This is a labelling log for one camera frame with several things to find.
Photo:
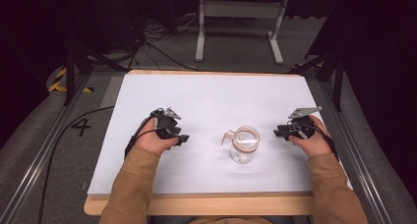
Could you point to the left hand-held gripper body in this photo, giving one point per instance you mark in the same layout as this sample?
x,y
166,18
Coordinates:
x,y
166,122

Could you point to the aluminium rail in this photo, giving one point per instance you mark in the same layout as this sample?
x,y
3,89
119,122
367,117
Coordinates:
x,y
357,152
36,161

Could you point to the person's right hand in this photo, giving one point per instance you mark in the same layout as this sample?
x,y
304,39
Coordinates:
x,y
315,140

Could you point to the person's left hand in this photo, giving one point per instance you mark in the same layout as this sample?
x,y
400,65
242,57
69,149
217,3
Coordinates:
x,y
153,139

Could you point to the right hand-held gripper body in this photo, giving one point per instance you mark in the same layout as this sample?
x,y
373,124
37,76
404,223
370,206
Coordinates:
x,y
300,122

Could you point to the white metal stand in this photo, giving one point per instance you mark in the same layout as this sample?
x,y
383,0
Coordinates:
x,y
241,9

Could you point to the glass jar with wooden lid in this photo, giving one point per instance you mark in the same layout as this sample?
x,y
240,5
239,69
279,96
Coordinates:
x,y
244,145

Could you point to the yellow and black floor tape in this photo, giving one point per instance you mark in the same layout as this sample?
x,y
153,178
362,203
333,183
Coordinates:
x,y
59,83

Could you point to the white table mat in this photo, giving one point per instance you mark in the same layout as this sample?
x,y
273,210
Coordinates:
x,y
209,99

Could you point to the black tripod stand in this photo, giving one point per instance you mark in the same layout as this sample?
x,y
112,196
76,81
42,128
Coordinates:
x,y
337,76
70,73

